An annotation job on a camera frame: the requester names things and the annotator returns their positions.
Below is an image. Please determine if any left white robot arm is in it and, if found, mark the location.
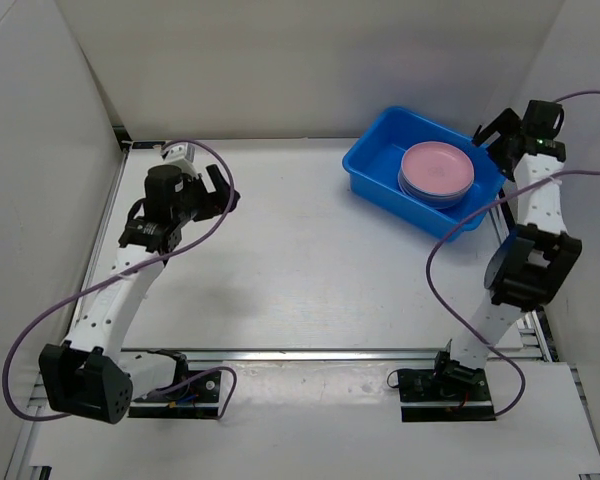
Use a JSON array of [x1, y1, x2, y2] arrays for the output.
[[39, 164, 239, 424]]

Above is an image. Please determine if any pink plate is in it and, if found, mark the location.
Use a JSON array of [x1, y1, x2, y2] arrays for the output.
[[400, 141, 475, 196]]

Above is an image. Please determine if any blue plastic bin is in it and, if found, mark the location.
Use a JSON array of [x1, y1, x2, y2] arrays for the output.
[[343, 106, 505, 239]]

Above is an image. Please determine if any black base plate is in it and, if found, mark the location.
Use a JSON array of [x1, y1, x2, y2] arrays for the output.
[[386, 368, 496, 423], [120, 349, 237, 420]]

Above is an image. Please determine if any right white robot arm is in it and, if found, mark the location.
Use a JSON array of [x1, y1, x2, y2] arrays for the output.
[[429, 100, 582, 400]]

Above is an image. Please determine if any small black label sticker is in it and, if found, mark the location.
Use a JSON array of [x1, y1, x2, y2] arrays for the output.
[[131, 141, 165, 150]]

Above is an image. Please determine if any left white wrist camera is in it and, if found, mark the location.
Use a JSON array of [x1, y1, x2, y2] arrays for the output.
[[160, 142, 199, 178]]

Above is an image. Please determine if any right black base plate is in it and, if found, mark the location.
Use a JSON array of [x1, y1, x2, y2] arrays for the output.
[[386, 368, 496, 423]]

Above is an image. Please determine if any purple plate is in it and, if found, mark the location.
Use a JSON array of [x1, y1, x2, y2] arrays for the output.
[[398, 174, 471, 210]]

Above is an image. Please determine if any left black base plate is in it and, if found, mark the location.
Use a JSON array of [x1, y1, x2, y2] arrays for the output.
[[120, 349, 237, 420]]

